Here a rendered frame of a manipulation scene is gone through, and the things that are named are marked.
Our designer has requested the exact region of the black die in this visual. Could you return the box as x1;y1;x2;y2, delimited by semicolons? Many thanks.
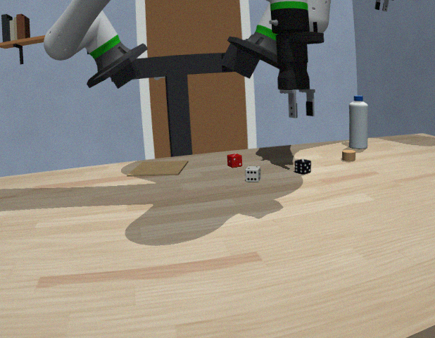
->
295;159;311;175

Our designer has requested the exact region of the red die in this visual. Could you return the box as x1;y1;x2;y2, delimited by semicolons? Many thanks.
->
227;154;242;168

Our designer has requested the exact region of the grey bottle with blue cap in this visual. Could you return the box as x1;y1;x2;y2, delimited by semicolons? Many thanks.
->
349;96;368;149

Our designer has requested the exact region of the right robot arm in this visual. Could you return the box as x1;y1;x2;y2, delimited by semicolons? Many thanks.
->
44;0;308;74

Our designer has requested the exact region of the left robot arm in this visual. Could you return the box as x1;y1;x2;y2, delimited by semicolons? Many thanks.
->
244;0;331;57

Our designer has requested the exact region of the tan short cylinder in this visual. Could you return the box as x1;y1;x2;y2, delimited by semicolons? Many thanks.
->
342;150;355;161

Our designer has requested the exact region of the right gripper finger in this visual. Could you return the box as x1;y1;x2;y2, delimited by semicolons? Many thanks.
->
299;89;315;116
279;89;297;118

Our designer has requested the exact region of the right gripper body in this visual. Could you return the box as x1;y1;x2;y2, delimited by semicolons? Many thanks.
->
269;8;324;90

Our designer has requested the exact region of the grey die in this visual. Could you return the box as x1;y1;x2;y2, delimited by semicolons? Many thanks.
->
245;166;260;182

